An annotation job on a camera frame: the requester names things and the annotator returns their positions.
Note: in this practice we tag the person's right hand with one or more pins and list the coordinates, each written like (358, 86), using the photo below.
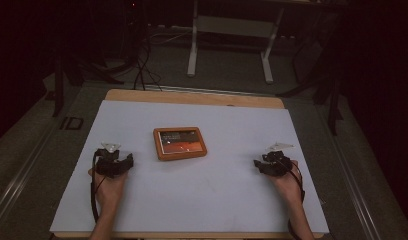
(288, 186)

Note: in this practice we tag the person's left hand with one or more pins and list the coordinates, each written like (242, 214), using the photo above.
(108, 188)

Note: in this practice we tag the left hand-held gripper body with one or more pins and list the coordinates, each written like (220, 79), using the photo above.
(108, 165)

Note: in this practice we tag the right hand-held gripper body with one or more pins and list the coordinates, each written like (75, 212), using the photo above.
(279, 165)

